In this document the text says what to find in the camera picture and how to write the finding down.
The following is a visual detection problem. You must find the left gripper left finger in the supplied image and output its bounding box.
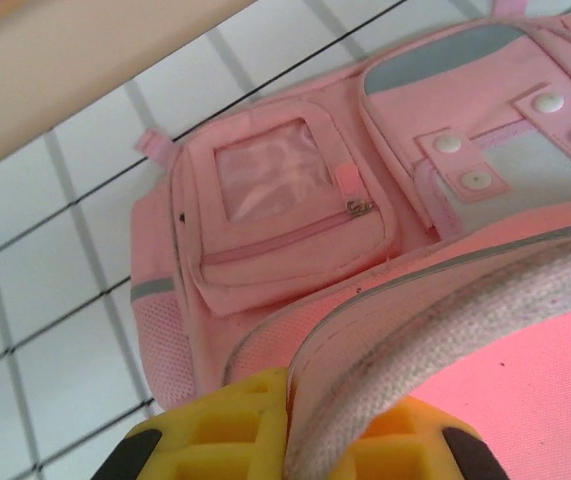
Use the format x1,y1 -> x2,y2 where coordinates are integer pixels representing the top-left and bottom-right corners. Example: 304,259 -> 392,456
92,367 -> 292,480

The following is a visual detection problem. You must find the pink backpack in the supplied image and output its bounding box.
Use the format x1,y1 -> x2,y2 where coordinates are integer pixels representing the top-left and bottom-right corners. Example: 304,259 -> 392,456
129,0 -> 571,480

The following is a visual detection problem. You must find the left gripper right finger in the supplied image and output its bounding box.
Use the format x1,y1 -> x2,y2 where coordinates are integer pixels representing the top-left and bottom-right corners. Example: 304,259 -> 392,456
334,395 -> 506,480

